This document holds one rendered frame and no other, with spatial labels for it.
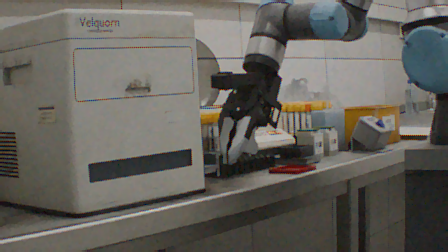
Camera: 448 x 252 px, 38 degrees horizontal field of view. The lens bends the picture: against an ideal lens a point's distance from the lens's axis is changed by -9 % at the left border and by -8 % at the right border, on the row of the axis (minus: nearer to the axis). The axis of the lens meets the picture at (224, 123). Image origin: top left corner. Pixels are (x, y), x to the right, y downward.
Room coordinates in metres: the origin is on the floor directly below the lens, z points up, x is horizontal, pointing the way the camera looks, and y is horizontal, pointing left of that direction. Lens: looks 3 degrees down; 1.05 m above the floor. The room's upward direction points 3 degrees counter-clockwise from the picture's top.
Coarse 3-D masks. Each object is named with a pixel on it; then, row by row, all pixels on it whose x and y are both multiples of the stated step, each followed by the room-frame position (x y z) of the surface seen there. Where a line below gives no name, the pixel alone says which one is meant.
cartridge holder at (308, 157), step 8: (280, 152) 1.50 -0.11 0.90; (288, 152) 1.48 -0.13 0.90; (296, 152) 1.47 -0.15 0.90; (304, 152) 1.47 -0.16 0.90; (312, 152) 1.50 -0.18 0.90; (280, 160) 1.49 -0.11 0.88; (288, 160) 1.48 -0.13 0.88; (296, 160) 1.47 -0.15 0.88; (304, 160) 1.45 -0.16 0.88; (312, 160) 1.46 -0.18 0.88; (320, 160) 1.49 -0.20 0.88
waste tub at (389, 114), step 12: (336, 108) 1.79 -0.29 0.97; (348, 108) 1.77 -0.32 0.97; (360, 108) 1.74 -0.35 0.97; (372, 108) 1.71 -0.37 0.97; (384, 108) 1.74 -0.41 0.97; (396, 108) 1.79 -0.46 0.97; (348, 120) 1.77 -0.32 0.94; (384, 120) 1.74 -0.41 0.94; (396, 120) 1.79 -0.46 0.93; (348, 132) 1.77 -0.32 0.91; (396, 132) 1.79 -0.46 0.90
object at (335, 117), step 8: (312, 112) 1.67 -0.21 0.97; (320, 112) 1.66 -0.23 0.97; (328, 112) 1.66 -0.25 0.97; (336, 112) 1.69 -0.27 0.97; (312, 120) 1.67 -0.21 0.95; (320, 120) 1.66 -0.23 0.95; (328, 120) 1.66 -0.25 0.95; (336, 120) 1.69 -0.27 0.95; (344, 120) 1.73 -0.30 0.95; (336, 128) 1.69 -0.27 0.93; (344, 128) 1.72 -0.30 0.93; (344, 136) 1.72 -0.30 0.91; (344, 144) 1.72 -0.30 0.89
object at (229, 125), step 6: (228, 120) 1.31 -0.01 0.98; (222, 126) 1.31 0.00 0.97; (228, 126) 1.30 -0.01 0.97; (234, 126) 1.30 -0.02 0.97; (222, 132) 1.30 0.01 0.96; (228, 132) 1.29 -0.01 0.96; (234, 132) 1.30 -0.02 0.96; (222, 138) 1.30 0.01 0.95; (228, 138) 1.29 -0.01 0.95; (222, 144) 1.29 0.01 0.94; (228, 144) 1.28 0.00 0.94; (222, 150) 1.29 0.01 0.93; (228, 150) 1.28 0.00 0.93
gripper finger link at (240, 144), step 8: (240, 120) 1.29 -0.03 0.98; (248, 120) 1.28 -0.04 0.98; (240, 128) 1.28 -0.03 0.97; (256, 128) 1.31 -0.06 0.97; (240, 136) 1.27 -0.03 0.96; (232, 144) 1.27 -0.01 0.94; (240, 144) 1.26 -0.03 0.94; (248, 144) 1.29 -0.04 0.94; (256, 144) 1.30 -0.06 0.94; (232, 152) 1.27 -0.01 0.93; (240, 152) 1.27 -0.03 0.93; (248, 152) 1.29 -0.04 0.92; (256, 152) 1.30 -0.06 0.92; (232, 160) 1.27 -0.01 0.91
